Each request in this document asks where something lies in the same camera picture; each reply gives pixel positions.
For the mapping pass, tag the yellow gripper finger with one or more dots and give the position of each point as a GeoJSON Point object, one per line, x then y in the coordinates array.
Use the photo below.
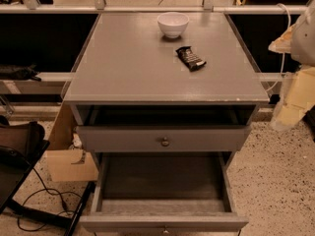
{"type": "Point", "coordinates": [296, 98]}
{"type": "Point", "coordinates": [283, 43]}

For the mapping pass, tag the black rxbar chocolate wrapper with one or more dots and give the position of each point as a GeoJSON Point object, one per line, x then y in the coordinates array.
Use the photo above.
{"type": "Point", "coordinates": [192, 61]}

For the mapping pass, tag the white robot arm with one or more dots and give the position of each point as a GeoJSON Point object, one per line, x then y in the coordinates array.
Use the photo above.
{"type": "Point", "coordinates": [303, 39]}

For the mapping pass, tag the grey top drawer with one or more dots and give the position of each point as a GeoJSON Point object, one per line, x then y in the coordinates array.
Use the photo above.
{"type": "Point", "coordinates": [147, 139]}

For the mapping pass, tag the brass top drawer knob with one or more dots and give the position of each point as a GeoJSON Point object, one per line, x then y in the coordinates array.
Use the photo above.
{"type": "Point", "coordinates": [164, 142]}

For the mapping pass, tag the grey wooden drawer cabinet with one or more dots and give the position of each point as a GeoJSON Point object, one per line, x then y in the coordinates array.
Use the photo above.
{"type": "Point", "coordinates": [146, 34]}

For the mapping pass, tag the open grey middle drawer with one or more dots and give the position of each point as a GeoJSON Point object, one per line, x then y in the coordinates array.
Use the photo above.
{"type": "Point", "coordinates": [143, 192]}

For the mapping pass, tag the white ceramic bowl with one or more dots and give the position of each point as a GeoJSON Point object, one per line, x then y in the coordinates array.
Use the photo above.
{"type": "Point", "coordinates": [172, 24]}

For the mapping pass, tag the brown cardboard box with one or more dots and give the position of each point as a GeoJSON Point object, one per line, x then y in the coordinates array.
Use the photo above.
{"type": "Point", "coordinates": [66, 159]}

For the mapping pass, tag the dark brown bag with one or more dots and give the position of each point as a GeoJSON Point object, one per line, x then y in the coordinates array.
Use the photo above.
{"type": "Point", "coordinates": [19, 144]}

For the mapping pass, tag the black folding stand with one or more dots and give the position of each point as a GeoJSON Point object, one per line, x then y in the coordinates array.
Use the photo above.
{"type": "Point", "coordinates": [15, 168]}

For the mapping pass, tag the black cloth on rail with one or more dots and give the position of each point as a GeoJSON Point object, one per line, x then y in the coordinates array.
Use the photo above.
{"type": "Point", "coordinates": [20, 73]}

